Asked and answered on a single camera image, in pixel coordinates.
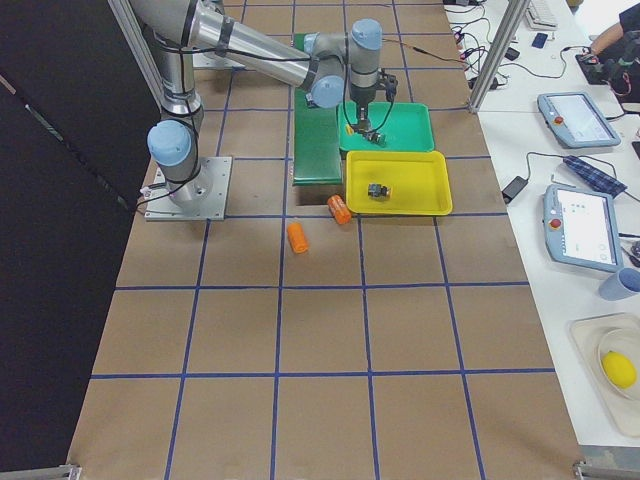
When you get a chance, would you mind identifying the green conveyor belt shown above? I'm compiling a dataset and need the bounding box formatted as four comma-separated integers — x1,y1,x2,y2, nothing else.
291,33,345,187

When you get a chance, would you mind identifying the black power adapter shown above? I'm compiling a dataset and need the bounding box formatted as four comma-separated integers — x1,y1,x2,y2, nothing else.
501,176,528,205

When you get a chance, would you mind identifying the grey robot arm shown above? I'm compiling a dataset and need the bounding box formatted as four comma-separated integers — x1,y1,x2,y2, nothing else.
131,1,384,139

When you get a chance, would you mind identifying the green plastic tray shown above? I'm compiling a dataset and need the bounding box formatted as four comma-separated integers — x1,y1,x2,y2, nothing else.
337,101,435,152

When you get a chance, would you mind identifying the plain orange cylinder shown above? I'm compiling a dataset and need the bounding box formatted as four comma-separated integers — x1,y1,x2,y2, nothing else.
287,222,309,254

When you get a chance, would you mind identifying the blue cup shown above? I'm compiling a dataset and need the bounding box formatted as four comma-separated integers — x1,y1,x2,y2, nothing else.
598,268,640,301

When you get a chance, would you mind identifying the orange cylinder with label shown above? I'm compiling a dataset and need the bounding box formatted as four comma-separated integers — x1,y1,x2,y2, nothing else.
327,194,352,225

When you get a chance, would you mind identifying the yellow plastic tray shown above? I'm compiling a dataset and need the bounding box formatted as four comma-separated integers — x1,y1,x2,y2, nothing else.
345,151,453,216

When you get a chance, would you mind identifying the blue teach pendant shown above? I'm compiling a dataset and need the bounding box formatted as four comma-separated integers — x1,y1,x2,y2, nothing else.
542,184,624,273
537,92,621,149

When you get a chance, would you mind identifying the aluminium frame post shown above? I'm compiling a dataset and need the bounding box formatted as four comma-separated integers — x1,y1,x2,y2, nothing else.
468,0,529,113

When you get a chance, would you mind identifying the yellow lemon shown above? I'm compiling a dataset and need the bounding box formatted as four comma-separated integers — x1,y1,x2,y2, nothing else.
601,351,637,389

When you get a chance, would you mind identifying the blue plaid cloth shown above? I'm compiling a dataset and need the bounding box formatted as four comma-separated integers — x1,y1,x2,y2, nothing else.
563,155,627,197

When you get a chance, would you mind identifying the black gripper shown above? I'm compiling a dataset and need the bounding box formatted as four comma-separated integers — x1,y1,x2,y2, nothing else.
349,83,376,133

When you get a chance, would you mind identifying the red black wire cable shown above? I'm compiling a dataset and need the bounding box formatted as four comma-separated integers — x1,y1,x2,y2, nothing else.
382,38,469,65

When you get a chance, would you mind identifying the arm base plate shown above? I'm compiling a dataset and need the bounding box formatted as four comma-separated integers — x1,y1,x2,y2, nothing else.
139,156,233,221
192,52,245,70

